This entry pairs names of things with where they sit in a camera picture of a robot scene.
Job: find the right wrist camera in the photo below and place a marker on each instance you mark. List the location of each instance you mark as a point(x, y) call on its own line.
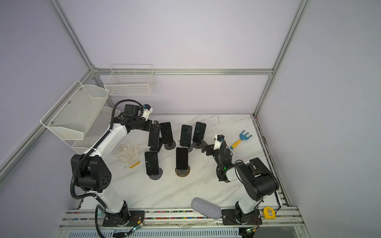
point(218, 139)

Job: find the white mesh shelf upper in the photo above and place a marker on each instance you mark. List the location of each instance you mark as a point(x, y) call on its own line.
point(73, 115)

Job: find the grey stand front left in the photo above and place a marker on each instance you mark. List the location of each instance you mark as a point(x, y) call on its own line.
point(158, 176)

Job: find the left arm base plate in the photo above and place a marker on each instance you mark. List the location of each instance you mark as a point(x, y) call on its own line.
point(122, 220)

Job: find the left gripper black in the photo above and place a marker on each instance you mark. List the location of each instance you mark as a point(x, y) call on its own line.
point(149, 122)

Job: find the grey oval pouch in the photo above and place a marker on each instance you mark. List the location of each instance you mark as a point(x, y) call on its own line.
point(206, 208)

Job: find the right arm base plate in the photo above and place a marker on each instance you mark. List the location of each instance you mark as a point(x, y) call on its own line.
point(235, 217)

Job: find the black stand back left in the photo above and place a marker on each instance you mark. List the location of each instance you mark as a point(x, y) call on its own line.
point(158, 148)

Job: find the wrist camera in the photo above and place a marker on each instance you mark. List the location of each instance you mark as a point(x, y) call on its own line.
point(218, 139)
point(147, 110)

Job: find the white mesh shelf lower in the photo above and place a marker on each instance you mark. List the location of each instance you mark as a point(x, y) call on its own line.
point(96, 131)

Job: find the black phone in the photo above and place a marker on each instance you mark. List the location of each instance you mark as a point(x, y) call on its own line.
point(185, 138)
point(199, 132)
point(166, 132)
point(151, 163)
point(182, 158)
point(154, 137)

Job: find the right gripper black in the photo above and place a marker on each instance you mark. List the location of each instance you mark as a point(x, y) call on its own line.
point(208, 150)

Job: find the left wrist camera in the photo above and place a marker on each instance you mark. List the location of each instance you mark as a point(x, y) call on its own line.
point(147, 110)

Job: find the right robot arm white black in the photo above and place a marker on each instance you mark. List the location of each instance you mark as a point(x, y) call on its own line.
point(257, 180)

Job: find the aluminium front rail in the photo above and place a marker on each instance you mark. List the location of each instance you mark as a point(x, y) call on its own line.
point(182, 219)

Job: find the brown base stand front right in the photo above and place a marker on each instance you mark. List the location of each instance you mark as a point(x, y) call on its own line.
point(182, 173)

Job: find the grey stand back right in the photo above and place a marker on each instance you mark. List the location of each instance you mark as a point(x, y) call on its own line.
point(197, 145)

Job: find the white mesh shelf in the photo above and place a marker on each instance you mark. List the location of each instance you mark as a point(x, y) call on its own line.
point(96, 131)
point(73, 115)

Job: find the blue rake yellow handle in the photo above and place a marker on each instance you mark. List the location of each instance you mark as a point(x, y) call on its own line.
point(242, 137)

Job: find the yellow tape measure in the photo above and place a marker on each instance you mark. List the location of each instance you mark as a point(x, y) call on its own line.
point(269, 213)

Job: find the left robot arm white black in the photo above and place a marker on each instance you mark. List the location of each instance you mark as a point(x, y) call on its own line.
point(90, 175)

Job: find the white wire basket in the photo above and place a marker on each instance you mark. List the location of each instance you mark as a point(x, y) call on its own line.
point(130, 80)

